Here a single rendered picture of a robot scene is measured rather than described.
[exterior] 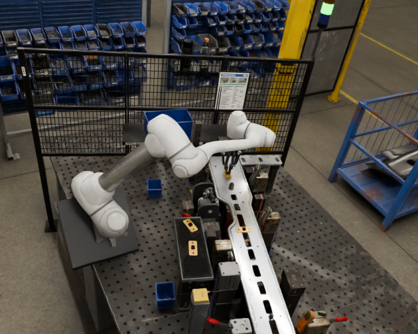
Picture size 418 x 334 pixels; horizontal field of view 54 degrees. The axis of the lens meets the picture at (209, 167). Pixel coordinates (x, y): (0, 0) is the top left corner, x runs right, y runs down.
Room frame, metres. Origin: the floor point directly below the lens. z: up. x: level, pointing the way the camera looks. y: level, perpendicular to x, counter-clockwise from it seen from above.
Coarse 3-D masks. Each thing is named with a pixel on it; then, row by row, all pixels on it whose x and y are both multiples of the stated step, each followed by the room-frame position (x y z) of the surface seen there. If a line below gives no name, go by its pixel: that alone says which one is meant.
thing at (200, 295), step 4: (204, 288) 1.05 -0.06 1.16; (192, 292) 1.03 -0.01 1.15; (196, 292) 1.03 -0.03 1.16; (200, 292) 1.03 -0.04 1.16; (204, 292) 1.03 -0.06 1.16; (196, 296) 1.01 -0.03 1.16; (200, 296) 1.01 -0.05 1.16; (204, 296) 1.01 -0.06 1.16; (196, 300) 0.99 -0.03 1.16; (200, 300) 0.99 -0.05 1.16; (204, 300) 1.00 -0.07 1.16
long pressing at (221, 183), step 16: (224, 160) 2.18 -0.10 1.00; (224, 176) 2.01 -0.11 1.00; (240, 176) 2.04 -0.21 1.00; (224, 192) 1.86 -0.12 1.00; (240, 208) 1.75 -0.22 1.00; (256, 224) 1.64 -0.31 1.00; (240, 240) 1.50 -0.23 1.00; (256, 240) 1.52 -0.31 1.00; (240, 256) 1.39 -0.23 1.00; (256, 256) 1.40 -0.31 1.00; (272, 272) 1.32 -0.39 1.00; (256, 288) 1.21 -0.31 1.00; (272, 288) 1.22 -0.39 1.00; (256, 304) 1.12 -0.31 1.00; (272, 304) 1.14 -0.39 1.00; (256, 320) 1.04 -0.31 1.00; (288, 320) 1.07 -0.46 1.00
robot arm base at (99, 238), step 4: (96, 228) 1.54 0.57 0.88; (96, 232) 1.54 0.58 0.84; (96, 236) 1.53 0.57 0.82; (100, 236) 1.53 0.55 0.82; (120, 236) 1.58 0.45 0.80; (124, 236) 1.58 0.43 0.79; (96, 240) 1.51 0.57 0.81; (100, 240) 1.52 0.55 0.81; (104, 240) 1.53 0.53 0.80; (112, 240) 1.53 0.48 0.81; (112, 244) 1.52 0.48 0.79
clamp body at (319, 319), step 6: (306, 312) 1.08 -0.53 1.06; (318, 312) 1.09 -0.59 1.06; (324, 312) 1.09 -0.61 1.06; (318, 318) 1.06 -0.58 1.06; (324, 318) 1.06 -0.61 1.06; (312, 324) 1.03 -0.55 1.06; (318, 324) 1.03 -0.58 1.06; (324, 324) 1.03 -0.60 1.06; (306, 330) 1.01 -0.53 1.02; (312, 330) 1.02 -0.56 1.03; (318, 330) 1.02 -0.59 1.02; (324, 330) 1.03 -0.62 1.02
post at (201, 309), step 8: (192, 296) 1.02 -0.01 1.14; (192, 304) 0.99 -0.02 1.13; (200, 304) 0.99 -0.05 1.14; (208, 304) 1.00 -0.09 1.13; (192, 312) 0.98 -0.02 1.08; (200, 312) 0.99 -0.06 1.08; (192, 320) 0.99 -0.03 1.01; (200, 320) 1.00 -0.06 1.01; (192, 328) 0.99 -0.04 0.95; (200, 328) 1.00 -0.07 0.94
